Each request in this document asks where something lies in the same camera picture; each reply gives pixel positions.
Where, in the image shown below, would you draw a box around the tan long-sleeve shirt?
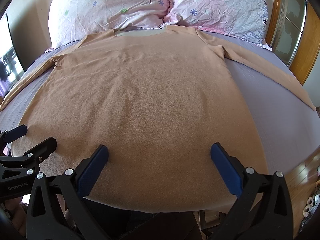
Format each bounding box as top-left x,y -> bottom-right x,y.
1,26 -> 316,213

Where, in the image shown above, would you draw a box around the wooden headboard with glass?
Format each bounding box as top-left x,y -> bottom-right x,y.
265,0 -> 319,85

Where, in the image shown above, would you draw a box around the items on wooden floor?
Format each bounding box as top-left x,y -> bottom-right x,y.
298,167 -> 319,233

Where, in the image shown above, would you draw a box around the floral pink pillow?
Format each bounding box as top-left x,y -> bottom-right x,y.
48,0 -> 169,48
164,0 -> 268,47

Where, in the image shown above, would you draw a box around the left floral pink pillow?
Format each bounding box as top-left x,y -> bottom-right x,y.
48,0 -> 169,48

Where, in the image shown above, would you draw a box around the right floral pink pillow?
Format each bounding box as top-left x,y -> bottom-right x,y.
164,0 -> 268,47

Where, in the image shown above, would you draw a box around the window with balcony view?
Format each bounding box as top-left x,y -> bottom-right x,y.
0,14 -> 24,98

